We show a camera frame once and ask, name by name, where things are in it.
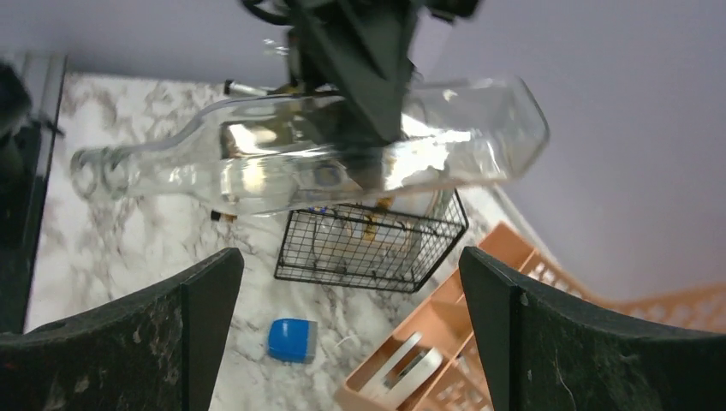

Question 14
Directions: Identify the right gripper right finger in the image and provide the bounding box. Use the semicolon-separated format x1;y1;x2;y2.
459;247;725;410

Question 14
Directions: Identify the clear bottle with cork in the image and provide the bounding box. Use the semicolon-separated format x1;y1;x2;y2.
223;79;270;97

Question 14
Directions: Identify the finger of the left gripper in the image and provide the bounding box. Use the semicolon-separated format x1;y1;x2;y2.
294;13;418;145

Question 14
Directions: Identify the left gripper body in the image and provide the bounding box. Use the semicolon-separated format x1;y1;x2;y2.
241;0;482;26

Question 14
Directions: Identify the white tape dispenser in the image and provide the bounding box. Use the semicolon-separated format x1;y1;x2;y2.
359;331;443;408

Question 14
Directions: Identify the peach plastic file organizer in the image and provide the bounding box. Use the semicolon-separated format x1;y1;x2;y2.
335;223;725;410

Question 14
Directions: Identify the clear square glass bottle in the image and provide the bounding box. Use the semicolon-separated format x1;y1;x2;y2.
69;78;550;215

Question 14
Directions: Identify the black base frame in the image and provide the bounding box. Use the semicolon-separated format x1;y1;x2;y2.
1;51;67;334

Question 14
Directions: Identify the black wire wine rack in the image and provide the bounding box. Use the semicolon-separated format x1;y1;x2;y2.
274;190;469;294

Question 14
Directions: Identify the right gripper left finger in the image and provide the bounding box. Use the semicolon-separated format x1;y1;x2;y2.
1;247;244;410

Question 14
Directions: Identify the blue stamp block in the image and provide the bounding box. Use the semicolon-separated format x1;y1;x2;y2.
267;318;318;364

